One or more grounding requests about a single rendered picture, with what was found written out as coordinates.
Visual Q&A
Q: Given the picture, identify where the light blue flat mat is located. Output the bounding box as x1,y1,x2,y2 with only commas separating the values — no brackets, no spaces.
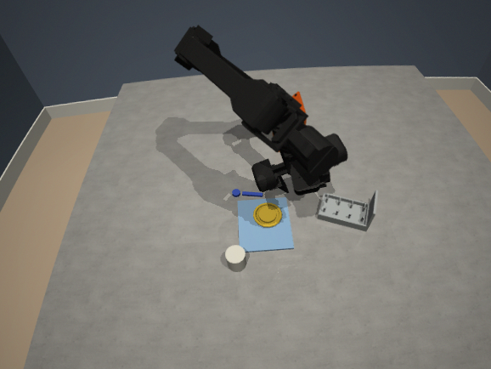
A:
238,197,294,253

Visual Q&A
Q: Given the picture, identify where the cream cylinder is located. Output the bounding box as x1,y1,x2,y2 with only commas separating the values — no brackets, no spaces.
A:
225,245,246,272

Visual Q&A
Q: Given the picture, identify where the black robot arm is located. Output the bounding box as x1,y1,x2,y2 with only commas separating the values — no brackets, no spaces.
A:
174,26,338,196

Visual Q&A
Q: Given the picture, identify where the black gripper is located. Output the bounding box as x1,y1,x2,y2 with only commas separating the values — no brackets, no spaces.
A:
251,133,348,193

